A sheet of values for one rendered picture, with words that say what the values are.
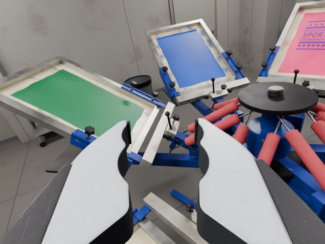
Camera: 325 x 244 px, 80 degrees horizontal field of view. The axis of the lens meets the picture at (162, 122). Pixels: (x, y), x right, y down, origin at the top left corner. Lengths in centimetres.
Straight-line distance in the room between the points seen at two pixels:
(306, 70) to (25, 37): 386
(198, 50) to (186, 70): 26
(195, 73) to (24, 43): 314
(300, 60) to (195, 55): 79
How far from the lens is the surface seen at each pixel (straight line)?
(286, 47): 193
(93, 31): 411
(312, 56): 184
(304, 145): 89
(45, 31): 410
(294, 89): 107
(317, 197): 96
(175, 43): 191
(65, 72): 147
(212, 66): 176
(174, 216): 84
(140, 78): 393
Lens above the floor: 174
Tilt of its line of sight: 31 degrees down
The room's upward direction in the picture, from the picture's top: 11 degrees counter-clockwise
